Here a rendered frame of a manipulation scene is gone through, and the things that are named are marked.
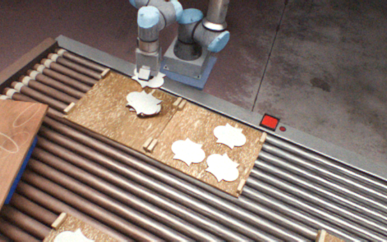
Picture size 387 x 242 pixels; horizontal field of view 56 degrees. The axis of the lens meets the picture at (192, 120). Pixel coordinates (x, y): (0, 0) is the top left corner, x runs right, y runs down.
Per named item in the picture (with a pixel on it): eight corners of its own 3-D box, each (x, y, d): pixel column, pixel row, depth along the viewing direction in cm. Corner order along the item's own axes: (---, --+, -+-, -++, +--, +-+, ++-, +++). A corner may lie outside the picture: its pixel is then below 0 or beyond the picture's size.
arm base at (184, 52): (177, 40, 195) (178, 24, 188) (205, 45, 194) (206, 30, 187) (169, 57, 185) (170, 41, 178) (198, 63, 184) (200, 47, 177)
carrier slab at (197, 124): (183, 103, 171) (183, 100, 170) (266, 137, 161) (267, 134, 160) (145, 156, 149) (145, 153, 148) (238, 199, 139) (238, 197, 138)
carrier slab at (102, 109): (109, 72, 180) (109, 70, 179) (183, 102, 171) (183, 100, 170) (63, 118, 159) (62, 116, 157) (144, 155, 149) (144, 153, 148)
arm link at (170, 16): (164, -9, 140) (143, 2, 134) (185, 3, 136) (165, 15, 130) (163, 9, 146) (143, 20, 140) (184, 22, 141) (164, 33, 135)
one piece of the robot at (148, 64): (129, 52, 132) (131, 84, 144) (153, 56, 131) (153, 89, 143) (139, 33, 140) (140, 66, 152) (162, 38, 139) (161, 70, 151)
